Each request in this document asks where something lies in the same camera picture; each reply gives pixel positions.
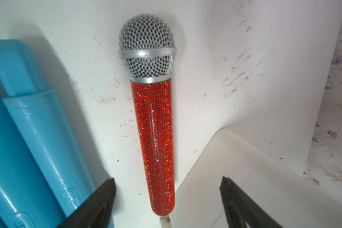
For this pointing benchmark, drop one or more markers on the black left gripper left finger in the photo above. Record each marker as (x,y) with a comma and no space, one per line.
(96,211)

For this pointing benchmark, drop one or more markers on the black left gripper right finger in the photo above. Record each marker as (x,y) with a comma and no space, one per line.
(240,210)

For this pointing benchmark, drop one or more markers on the blue toy microphone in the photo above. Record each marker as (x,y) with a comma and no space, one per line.
(26,200)
(42,121)

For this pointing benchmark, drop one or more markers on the white plastic drawer cabinet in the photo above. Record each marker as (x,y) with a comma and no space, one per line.
(290,200)

